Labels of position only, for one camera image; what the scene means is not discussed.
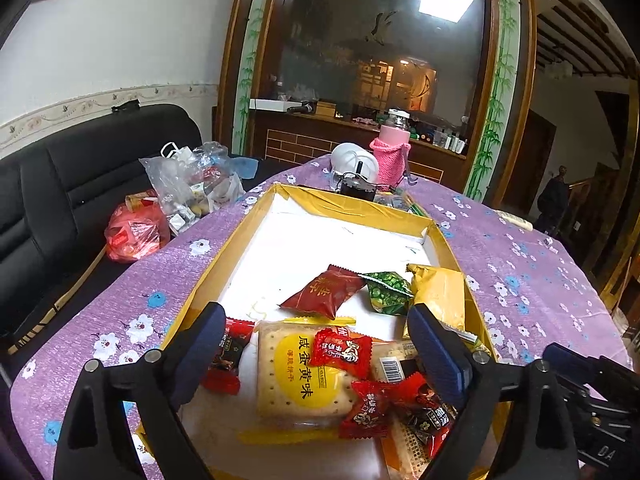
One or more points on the white ceiling light panel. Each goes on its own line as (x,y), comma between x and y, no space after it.
(445,2)

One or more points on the clear biscuit packet with barcode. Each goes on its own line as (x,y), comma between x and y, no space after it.
(392,367)

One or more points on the purple floral tablecloth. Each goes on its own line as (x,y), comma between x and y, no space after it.
(525,285)

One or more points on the white flat box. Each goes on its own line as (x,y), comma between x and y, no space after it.
(272,105)

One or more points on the red and yellow box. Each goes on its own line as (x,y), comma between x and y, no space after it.
(137,202)

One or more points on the bottle in pink knitted sleeve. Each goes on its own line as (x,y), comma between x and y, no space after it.
(390,157)

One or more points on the small wooden box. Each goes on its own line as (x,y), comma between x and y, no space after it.
(325,109)

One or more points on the dark wooden door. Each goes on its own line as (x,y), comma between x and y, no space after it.
(532,160)

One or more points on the black sofa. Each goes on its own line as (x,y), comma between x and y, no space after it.
(60,185)

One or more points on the green pea snack packet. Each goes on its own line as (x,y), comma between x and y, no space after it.
(390,292)

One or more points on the white helmet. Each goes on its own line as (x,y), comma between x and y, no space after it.
(347,157)

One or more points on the red candy packet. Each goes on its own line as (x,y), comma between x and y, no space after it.
(342,352)
(370,410)
(417,391)

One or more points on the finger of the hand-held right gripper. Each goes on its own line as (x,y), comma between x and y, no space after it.
(567,360)

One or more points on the white plastic bag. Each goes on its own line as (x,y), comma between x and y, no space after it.
(175,152)

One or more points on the black and red snack packet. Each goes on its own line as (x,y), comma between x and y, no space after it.
(427,422)

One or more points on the wooden counter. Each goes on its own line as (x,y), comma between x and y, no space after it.
(300,142)

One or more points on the black device with antenna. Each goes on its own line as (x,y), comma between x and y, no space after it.
(356,189)

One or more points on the clear plastic bag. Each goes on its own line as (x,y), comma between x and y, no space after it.
(165,180)

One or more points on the red plastic bag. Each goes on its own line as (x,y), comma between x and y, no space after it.
(132,235)

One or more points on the bamboo painted pillar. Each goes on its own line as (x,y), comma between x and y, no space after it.
(492,110)
(247,75)

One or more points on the yellow-rimmed white tray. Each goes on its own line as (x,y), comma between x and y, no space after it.
(310,240)

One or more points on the blue cloth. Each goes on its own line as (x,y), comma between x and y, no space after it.
(246,166)

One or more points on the yellow cracker packet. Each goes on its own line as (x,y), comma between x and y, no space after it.
(300,385)

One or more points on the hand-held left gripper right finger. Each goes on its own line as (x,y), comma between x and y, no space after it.
(440,355)

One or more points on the row of small bottles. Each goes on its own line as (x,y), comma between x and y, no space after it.
(452,141)

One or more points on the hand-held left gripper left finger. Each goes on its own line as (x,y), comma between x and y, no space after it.
(197,355)

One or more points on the dark glass partition panel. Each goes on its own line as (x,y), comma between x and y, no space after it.
(325,35)

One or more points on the pale oblong packet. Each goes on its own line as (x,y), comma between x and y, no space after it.
(515,220)

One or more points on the plain yellow snack packet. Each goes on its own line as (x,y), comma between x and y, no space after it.
(440,295)

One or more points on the dark red snack packet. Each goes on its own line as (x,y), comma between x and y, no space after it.
(322,294)

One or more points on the wooden stick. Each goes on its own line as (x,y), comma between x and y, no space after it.
(82,280)

